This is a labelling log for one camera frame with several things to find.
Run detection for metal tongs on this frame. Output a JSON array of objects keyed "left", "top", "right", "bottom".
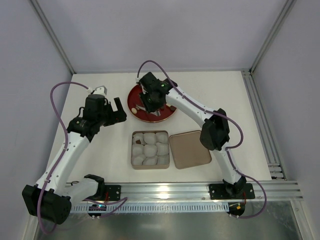
[{"left": 135, "top": 104, "right": 161, "bottom": 117}]

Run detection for aluminium frame post left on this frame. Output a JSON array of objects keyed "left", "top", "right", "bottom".
[{"left": 28, "top": 0, "right": 76, "bottom": 75}]

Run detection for white paper cup top middle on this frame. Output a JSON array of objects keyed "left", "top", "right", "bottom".
[{"left": 143, "top": 132, "right": 157, "bottom": 145}]

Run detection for white paper cup top left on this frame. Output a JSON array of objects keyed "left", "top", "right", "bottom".
[{"left": 132, "top": 132, "right": 146, "bottom": 145}]

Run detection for aluminium rail front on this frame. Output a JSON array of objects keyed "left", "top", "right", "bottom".
[{"left": 119, "top": 180, "right": 304, "bottom": 202}]

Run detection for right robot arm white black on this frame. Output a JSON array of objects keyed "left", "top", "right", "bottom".
[{"left": 136, "top": 72, "right": 247, "bottom": 198}]

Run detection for white paper cup top right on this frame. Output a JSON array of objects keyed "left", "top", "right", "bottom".
[{"left": 155, "top": 131, "right": 169, "bottom": 144}]

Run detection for white paper cup bottom middle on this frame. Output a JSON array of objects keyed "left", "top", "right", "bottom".
[{"left": 142, "top": 155, "right": 158, "bottom": 166}]

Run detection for aluminium frame post right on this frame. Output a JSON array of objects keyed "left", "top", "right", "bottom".
[{"left": 249, "top": 0, "right": 297, "bottom": 74}]

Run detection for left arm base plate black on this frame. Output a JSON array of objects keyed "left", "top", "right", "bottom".
[{"left": 103, "top": 184, "right": 122, "bottom": 202}]

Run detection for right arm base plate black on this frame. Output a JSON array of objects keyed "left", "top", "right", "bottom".
[{"left": 208, "top": 183, "right": 256, "bottom": 200}]

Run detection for perforated cable duct strip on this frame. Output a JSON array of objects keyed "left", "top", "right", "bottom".
[{"left": 70, "top": 202, "right": 229, "bottom": 214}]

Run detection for aluminium rail right side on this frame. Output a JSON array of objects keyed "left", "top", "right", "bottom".
[{"left": 241, "top": 70, "right": 287, "bottom": 181}]

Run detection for white paper cup middle left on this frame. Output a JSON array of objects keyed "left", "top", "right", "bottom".
[{"left": 131, "top": 144, "right": 144, "bottom": 157}]

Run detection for round mount black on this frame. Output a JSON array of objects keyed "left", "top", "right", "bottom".
[
  {"left": 227, "top": 202, "right": 246, "bottom": 218},
  {"left": 88, "top": 203, "right": 107, "bottom": 220}
]

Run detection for white paper cup middle right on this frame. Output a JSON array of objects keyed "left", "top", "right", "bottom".
[{"left": 156, "top": 142, "right": 169, "bottom": 156}]

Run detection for white paper cup centre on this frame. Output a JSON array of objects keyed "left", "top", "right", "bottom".
[{"left": 144, "top": 144, "right": 158, "bottom": 157}]

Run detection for gold square tin box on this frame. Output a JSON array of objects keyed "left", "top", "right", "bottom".
[{"left": 130, "top": 130, "right": 170, "bottom": 170}]

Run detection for right round mount black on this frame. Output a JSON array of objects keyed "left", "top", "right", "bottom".
[{"left": 227, "top": 202, "right": 246, "bottom": 218}]

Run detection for gold tin lid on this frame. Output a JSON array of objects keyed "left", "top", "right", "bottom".
[{"left": 168, "top": 130, "right": 212, "bottom": 170}]

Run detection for white oval chocolate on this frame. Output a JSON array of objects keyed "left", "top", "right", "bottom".
[{"left": 131, "top": 108, "right": 138, "bottom": 114}]

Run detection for white paper cup bottom right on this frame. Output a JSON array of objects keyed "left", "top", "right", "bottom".
[{"left": 157, "top": 154, "right": 170, "bottom": 166}]

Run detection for white paper cup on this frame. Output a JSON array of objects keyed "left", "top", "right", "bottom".
[
  {"left": 132, "top": 132, "right": 146, "bottom": 145},
  {"left": 131, "top": 154, "right": 146, "bottom": 166},
  {"left": 156, "top": 142, "right": 169, "bottom": 156},
  {"left": 142, "top": 155, "right": 158, "bottom": 166},
  {"left": 155, "top": 131, "right": 169, "bottom": 144},
  {"left": 143, "top": 132, "right": 157, "bottom": 145},
  {"left": 157, "top": 154, "right": 170, "bottom": 166},
  {"left": 131, "top": 144, "right": 144, "bottom": 157},
  {"left": 144, "top": 144, "right": 158, "bottom": 157}
]

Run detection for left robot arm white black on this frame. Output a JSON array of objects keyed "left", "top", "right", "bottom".
[{"left": 22, "top": 94, "right": 127, "bottom": 225}]

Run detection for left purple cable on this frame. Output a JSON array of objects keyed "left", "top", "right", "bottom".
[{"left": 36, "top": 81, "right": 128, "bottom": 235}]

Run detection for aluminium frame post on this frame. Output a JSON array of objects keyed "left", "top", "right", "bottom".
[
  {"left": 28, "top": 0, "right": 76, "bottom": 75},
  {"left": 249, "top": 0, "right": 297, "bottom": 74}
]

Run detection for white paper cup bottom left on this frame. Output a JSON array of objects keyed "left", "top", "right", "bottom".
[{"left": 131, "top": 154, "right": 146, "bottom": 166}]

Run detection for left round mount black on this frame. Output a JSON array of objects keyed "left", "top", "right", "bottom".
[{"left": 88, "top": 203, "right": 107, "bottom": 220}]

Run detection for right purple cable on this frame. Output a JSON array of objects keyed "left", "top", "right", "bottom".
[{"left": 136, "top": 59, "right": 268, "bottom": 220}]

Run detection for purple cable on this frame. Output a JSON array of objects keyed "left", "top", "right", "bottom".
[
  {"left": 136, "top": 59, "right": 268, "bottom": 220},
  {"left": 36, "top": 81, "right": 128, "bottom": 235}
]

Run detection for round red tray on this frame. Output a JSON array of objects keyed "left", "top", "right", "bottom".
[{"left": 127, "top": 85, "right": 177, "bottom": 123}]

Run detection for aluminium rail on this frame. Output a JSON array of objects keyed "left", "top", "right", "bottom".
[
  {"left": 119, "top": 180, "right": 304, "bottom": 202},
  {"left": 241, "top": 70, "right": 287, "bottom": 181}
]

